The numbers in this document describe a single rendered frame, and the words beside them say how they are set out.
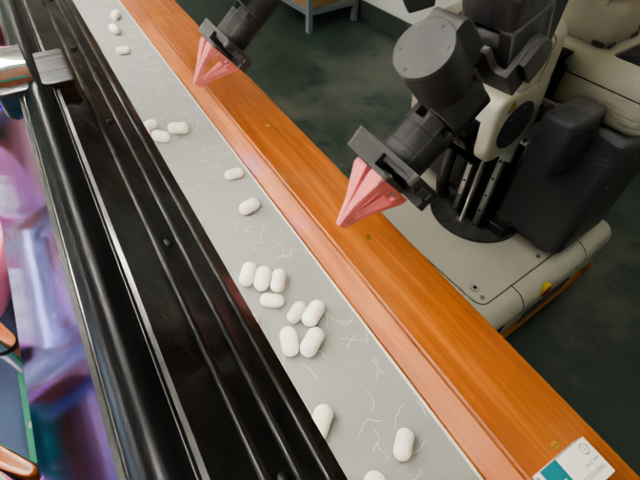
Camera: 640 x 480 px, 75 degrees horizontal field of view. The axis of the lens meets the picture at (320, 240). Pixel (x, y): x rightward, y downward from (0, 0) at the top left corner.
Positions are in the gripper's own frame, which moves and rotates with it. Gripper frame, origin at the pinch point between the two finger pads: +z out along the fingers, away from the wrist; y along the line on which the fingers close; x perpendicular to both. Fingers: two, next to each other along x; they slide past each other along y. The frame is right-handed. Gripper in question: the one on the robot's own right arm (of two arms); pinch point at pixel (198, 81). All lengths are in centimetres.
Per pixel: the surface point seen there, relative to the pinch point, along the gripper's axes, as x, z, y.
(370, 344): 5, 5, 55
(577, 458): 6, -4, 76
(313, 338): -1, 8, 52
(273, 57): 123, -14, -157
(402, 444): 1, 7, 66
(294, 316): -0.4, 9.0, 48.1
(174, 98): 4.1, 7.4, -10.1
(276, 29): 137, -29, -194
